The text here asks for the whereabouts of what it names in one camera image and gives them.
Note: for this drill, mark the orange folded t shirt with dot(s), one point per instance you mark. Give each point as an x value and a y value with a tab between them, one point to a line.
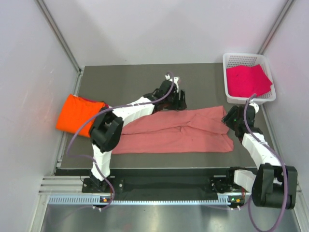
75	112

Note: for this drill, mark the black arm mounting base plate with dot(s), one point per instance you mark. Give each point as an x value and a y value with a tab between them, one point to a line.
166	184

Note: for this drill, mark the grey slotted cable duct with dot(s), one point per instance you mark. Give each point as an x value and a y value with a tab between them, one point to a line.
221	199

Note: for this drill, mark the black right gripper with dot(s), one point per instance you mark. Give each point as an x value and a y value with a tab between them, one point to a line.
227	119

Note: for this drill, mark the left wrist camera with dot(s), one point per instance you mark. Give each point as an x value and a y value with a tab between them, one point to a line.
175	80

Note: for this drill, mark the magenta t shirt in basket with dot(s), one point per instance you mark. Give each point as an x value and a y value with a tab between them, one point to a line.
244	81

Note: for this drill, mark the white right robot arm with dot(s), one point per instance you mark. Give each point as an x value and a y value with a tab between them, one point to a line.
267	186

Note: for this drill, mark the salmon pink t shirt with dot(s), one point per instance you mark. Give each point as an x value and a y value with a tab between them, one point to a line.
198	130

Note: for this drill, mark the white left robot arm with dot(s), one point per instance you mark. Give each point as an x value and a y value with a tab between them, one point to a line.
106	129

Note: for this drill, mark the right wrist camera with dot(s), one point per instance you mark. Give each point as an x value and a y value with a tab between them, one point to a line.
251	103

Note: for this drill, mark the white plastic laundry basket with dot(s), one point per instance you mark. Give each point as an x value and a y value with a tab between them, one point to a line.
235	59

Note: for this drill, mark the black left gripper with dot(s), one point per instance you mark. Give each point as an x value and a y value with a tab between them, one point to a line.
180	104

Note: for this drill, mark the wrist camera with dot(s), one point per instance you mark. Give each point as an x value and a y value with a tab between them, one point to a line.
251	103
175	80

